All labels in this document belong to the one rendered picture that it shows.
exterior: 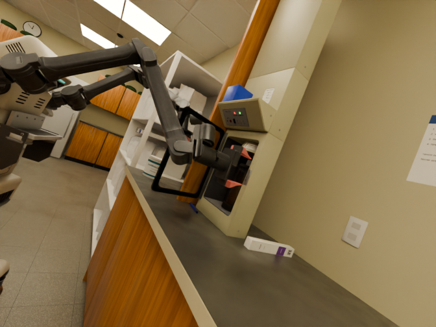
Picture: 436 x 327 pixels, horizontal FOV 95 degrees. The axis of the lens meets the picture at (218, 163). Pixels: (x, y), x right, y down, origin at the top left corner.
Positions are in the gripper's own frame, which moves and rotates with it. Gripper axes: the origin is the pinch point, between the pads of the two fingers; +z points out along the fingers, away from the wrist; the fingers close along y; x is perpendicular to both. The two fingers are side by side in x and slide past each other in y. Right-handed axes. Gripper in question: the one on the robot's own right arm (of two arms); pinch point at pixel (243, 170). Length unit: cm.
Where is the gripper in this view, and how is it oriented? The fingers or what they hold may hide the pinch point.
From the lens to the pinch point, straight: 71.4
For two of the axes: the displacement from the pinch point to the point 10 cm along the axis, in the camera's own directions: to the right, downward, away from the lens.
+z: 7.8, 3.0, 5.5
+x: -5.2, -1.8, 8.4
